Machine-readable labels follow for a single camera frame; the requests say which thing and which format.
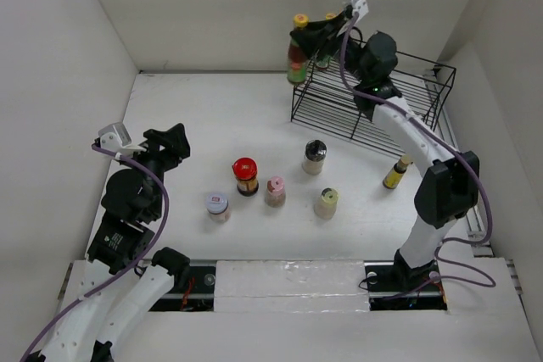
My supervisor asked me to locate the red lid dark jar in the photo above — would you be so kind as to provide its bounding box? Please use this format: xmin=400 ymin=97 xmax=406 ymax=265
xmin=232 ymin=157 xmax=259 ymax=197

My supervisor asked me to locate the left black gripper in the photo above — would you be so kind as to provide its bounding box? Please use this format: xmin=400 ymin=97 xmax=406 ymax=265
xmin=119 ymin=122 xmax=189 ymax=218

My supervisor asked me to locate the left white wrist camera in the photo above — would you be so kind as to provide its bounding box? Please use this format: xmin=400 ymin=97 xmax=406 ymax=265
xmin=97 ymin=122 xmax=132 ymax=153

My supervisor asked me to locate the small yellow brown bottle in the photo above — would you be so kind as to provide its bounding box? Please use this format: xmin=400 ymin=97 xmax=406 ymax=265
xmin=383 ymin=154 xmax=412 ymax=190

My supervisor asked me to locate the black cap spice shaker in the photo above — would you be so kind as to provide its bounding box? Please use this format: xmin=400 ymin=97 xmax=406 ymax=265
xmin=302 ymin=139 xmax=327 ymax=175

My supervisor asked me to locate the black mounting rail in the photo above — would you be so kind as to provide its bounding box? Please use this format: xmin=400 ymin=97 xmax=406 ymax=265
xmin=151 ymin=260 xmax=447 ymax=314

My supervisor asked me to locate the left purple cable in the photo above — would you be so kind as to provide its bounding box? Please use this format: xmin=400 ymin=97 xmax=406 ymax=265
xmin=19 ymin=143 xmax=171 ymax=362

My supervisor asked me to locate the black wire rack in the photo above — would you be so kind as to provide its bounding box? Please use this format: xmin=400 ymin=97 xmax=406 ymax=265
xmin=289 ymin=33 xmax=457 ymax=156

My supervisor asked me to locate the white lid glass jar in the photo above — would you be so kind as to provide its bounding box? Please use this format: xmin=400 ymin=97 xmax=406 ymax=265
xmin=204 ymin=192 xmax=231 ymax=223

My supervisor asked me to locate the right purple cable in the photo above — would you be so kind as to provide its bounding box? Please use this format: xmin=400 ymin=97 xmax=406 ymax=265
xmin=338 ymin=14 xmax=496 ymax=300

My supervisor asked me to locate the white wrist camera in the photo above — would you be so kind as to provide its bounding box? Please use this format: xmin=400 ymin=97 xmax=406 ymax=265
xmin=97 ymin=122 xmax=132 ymax=153
xmin=344 ymin=0 xmax=369 ymax=20

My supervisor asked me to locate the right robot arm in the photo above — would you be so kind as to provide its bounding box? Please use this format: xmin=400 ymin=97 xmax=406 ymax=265
xmin=289 ymin=6 xmax=484 ymax=298

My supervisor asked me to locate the green label sauce bottle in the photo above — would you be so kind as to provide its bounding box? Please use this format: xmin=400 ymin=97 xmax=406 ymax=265
xmin=315 ymin=24 xmax=335 ymax=71

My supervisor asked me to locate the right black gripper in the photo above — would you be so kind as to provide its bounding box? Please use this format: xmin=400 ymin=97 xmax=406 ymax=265
xmin=290 ymin=11 xmax=370 ymax=84

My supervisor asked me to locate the pink cap spice shaker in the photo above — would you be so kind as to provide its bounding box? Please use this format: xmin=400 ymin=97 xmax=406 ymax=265
xmin=265 ymin=175 xmax=286 ymax=208

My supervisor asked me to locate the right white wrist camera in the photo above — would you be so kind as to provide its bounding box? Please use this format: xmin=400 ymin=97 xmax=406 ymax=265
xmin=344 ymin=0 xmax=369 ymax=20

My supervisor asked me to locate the red green sauce bottle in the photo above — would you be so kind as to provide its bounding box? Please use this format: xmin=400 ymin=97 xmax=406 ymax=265
xmin=287 ymin=14 xmax=309 ymax=85

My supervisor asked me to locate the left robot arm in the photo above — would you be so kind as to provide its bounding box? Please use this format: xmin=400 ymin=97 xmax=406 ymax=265
xmin=22 ymin=123 xmax=190 ymax=361

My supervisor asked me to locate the yellow cap spice shaker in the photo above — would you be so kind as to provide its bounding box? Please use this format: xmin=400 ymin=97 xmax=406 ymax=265
xmin=314 ymin=187 xmax=339 ymax=220

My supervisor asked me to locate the purple cable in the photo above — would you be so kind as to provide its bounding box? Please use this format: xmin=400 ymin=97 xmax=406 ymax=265
xmin=338 ymin=14 xmax=496 ymax=300
xmin=19 ymin=143 xmax=171 ymax=362

